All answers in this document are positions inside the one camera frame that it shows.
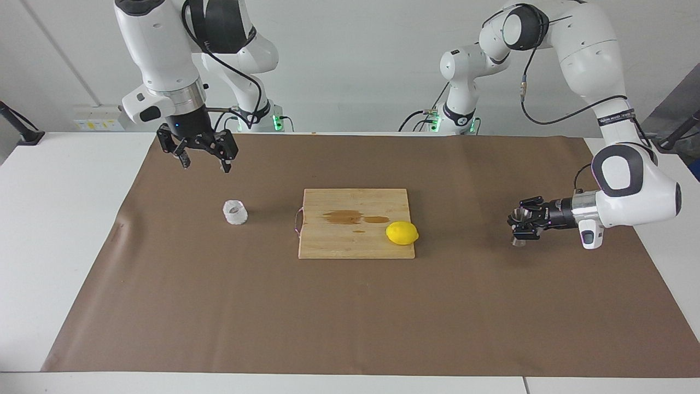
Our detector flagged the dark grey panel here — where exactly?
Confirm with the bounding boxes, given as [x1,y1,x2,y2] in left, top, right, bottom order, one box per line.
[637,63,700,137]

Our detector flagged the small clear glass cup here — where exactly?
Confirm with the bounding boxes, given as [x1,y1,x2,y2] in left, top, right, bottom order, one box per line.
[223,200,248,226]

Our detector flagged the bamboo cutting board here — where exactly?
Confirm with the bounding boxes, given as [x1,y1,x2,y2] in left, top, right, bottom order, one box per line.
[294,188,416,260]

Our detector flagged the brown paper table mat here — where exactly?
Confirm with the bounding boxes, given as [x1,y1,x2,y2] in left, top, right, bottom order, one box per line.
[41,133,700,378]

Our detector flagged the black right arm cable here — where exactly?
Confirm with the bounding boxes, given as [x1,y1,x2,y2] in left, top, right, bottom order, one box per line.
[183,0,263,132]

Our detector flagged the black stand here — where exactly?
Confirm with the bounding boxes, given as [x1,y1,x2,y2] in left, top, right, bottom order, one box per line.
[654,109,700,153]
[0,100,45,146]

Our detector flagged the stainless steel jigger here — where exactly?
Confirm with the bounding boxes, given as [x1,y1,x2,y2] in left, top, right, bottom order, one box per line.
[511,207,531,247]

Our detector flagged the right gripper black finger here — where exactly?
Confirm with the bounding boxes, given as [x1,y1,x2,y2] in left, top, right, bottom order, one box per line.
[200,131,239,173]
[157,125,192,169]

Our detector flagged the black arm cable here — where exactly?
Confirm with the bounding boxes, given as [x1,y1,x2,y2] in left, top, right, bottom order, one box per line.
[183,0,263,132]
[520,16,629,125]

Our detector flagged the white wall socket panel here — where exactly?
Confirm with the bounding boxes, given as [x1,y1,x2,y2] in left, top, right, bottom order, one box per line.
[73,105,127,132]

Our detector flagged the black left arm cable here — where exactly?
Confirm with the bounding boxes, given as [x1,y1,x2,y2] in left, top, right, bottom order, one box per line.
[520,16,629,125]

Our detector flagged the yellow lemon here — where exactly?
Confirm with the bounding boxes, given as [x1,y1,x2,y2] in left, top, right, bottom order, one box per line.
[386,221,420,246]

